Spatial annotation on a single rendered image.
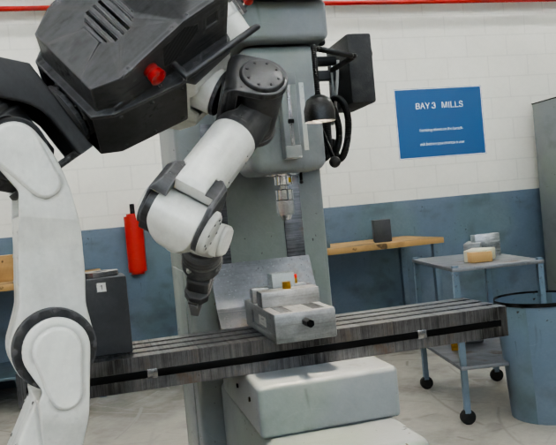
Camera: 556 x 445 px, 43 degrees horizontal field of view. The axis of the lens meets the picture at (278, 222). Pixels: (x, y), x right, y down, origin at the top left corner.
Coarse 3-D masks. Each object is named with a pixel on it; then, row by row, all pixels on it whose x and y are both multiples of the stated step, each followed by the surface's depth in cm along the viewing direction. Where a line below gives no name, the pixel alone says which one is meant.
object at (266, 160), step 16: (256, 48) 174; (272, 48) 175; (288, 48) 176; (304, 48) 177; (288, 64) 175; (304, 64) 176; (304, 80) 176; (304, 96) 176; (304, 128) 176; (320, 128) 178; (272, 144) 174; (304, 144) 176; (320, 144) 178; (256, 160) 174; (272, 160) 174; (288, 160) 175; (304, 160) 176; (320, 160) 177; (256, 176) 183
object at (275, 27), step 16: (288, 0) 173; (304, 0) 173; (320, 0) 174; (256, 16) 170; (272, 16) 171; (288, 16) 172; (304, 16) 173; (320, 16) 174; (256, 32) 170; (272, 32) 171; (288, 32) 172; (304, 32) 173; (320, 32) 174; (240, 48) 176
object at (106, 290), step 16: (96, 272) 170; (112, 272) 171; (96, 288) 168; (112, 288) 169; (96, 304) 168; (112, 304) 169; (128, 304) 170; (96, 320) 167; (112, 320) 168; (128, 320) 170; (96, 336) 167; (112, 336) 168; (128, 336) 170; (96, 352) 167; (112, 352) 168
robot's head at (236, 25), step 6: (228, 6) 142; (234, 6) 144; (228, 12) 142; (234, 12) 143; (228, 18) 142; (234, 18) 142; (240, 18) 143; (228, 24) 142; (234, 24) 142; (240, 24) 143; (246, 24) 144; (228, 30) 142; (234, 30) 142; (240, 30) 143; (234, 36) 143
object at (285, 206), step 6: (288, 192) 182; (276, 198) 183; (282, 198) 182; (288, 198) 182; (276, 204) 183; (282, 204) 182; (288, 204) 182; (282, 210) 182; (288, 210) 182; (294, 210) 183
